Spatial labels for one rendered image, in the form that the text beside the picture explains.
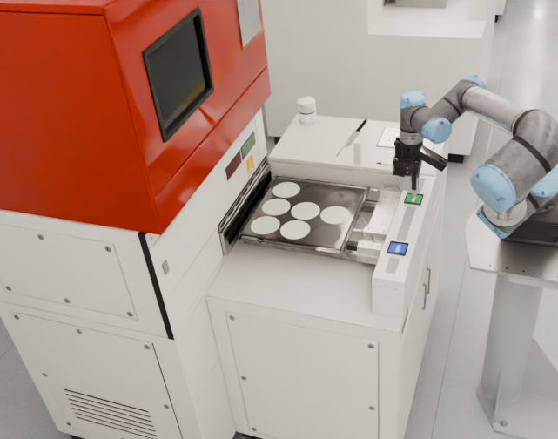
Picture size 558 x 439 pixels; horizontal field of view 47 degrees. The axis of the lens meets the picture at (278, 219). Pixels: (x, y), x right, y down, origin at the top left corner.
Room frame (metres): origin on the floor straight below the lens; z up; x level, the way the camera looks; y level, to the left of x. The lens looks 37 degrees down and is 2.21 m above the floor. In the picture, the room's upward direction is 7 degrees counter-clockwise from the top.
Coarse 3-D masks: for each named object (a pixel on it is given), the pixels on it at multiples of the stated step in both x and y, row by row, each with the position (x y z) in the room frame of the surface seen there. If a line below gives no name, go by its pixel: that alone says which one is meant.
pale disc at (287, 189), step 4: (280, 184) 1.96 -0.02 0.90; (284, 184) 1.96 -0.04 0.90; (288, 184) 1.95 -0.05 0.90; (292, 184) 1.95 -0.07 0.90; (296, 184) 1.95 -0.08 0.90; (276, 188) 1.94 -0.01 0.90; (280, 188) 1.93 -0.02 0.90; (284, 188) 1.93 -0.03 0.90; (288, 188) 1.93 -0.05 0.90; (292, 188) 1.92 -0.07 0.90; (296, 188) 1.92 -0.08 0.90; (276, 192) 1.91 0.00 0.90; (280, 192) 1.90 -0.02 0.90; (284, 192) 1.90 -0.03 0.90; (288, 192) 1.90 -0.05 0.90; (292, 192) 1.90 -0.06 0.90; (296, 192) 1.89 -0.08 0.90; (280, 196) 1.88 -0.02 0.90; (284, 196) 1.88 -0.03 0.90; (288, 196) 1.88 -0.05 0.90
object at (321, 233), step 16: (272, 192) 1.91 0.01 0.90; (304, 192) 1.89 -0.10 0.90; (320, 192) 1.88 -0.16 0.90; (336, 192) 1.86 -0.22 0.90; (352, 192) 1.85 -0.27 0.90; (320, 208) 1.78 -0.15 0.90; (352, 208) 1.76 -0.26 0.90; (320, 224) 1.69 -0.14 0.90; (336, 224) 1.68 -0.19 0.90; (288, 240) 1.62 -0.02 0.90; (304, 240) 1.61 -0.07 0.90; (320, 240) 1.60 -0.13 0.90; (336, 240) 1.60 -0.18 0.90
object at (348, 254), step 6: (246, 240) 1.73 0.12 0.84; (252, 240) 1.72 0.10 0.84; (264, 246) 1.71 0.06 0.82; (270, 246) 1.70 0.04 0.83; (276, 246) 1.69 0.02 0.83; (282, 246) 1.68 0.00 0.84; (300, 252) 1.65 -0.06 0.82; (306, 252) 1.64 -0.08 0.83; (312, 252) 1.63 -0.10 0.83; (318, 252) 1.63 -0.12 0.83; (324, 252) 1.62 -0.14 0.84; (348, 252) 1.59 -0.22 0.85; (354, 252) 1.59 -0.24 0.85; (336, 258) 1.60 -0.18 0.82; (342, 258) 1.59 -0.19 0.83; (348, 258) 1.58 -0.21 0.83; (354, 258) 1.57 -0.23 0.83
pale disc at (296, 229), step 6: (288, 222) 1.72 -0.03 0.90; (294, 222) 1.72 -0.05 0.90; (300, 222) 1.71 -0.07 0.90; (282, 228) 1.69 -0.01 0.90; (288, 228) 1.69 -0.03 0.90; (294, 228) 1.69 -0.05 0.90; (300, 228) 1.68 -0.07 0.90; (306, 228) 1.68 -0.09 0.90; (282, 234) 1.66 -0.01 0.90; (288, 234) 1.66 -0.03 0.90; (294, 234) 1.65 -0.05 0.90; (300, 234) 1.65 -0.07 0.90; (306, 234) 1.64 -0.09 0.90
